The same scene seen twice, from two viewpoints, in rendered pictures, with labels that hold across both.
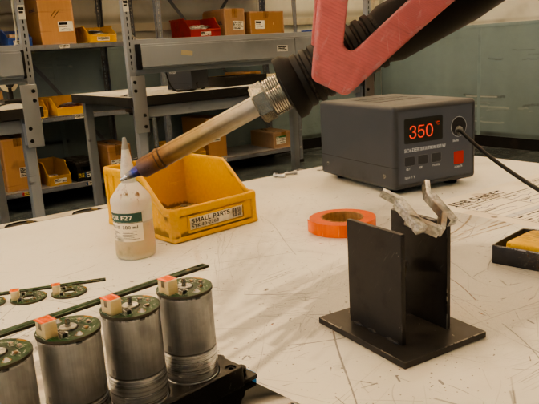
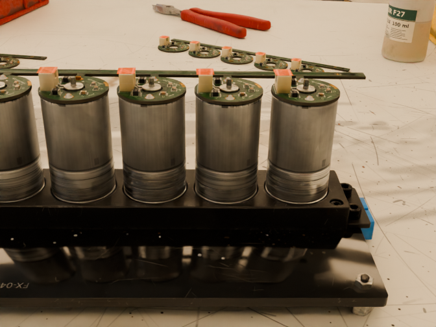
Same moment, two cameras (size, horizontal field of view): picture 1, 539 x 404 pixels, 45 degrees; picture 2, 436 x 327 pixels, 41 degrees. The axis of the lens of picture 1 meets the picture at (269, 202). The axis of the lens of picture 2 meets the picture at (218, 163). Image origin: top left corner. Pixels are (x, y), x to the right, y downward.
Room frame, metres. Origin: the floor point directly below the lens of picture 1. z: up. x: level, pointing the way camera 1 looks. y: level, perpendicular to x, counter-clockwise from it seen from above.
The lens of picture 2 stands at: (0.10, -0.07, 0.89)
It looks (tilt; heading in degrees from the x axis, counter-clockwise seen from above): 28 degrees down; 41
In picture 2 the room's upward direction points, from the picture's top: 1 degrees clockwise
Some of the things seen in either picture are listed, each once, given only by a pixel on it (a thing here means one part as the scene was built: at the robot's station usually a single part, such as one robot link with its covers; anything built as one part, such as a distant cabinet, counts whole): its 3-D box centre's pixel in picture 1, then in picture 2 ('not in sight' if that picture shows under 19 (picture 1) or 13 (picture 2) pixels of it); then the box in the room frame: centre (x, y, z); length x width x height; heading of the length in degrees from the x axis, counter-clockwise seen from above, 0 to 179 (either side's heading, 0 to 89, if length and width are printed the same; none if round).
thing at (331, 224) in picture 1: (342, 222); not in sight; (0.57, -0.06, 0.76); 0.06 x 0.06 x 0.01
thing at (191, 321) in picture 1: (188, 337); (300, 150); (0.28, 0.04, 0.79); 0.02 x 0.02 x 0.05
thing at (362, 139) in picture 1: (394, 139); not in sight; (0.78, -0.15, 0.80); 0.15 x 0.12 x 0.10; 26
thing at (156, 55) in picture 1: (265, 50); not in sight; (3.11, -0.03, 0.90); 1.30 x 0.06 x 0.12; 125
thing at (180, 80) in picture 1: (187, 78); not in sight; (3.05, 0.34, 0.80); 0.15 x 0.12 x 0.10; 54
